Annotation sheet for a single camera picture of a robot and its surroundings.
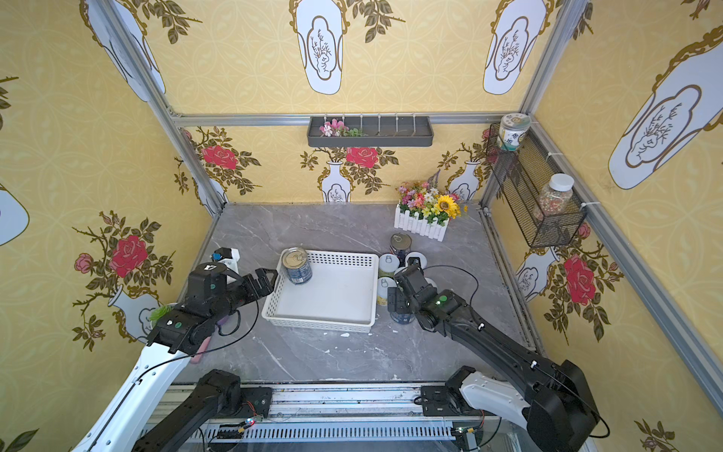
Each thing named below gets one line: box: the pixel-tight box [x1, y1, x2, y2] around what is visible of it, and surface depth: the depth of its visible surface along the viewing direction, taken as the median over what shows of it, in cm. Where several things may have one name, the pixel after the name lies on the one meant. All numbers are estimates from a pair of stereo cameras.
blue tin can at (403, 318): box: [389, 311, 417, 325], surface depth 87 cm
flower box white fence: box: [394, 169, 469, 243], surface depth 103 cm
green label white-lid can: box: [378, 253, 401, 278], surface depth 97 cm
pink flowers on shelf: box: [319, 118, 368, 138], surface depth 89 cm
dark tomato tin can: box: [389, 232, 413, 252], surface depth 98 cm
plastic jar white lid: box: [535, 172, 576, 221], surface depth 66 cm
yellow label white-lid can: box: [376, 276, 398, 307], surface depth 92 cm
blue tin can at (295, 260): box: [280, 246, 313, 286], surface depth 94 cm
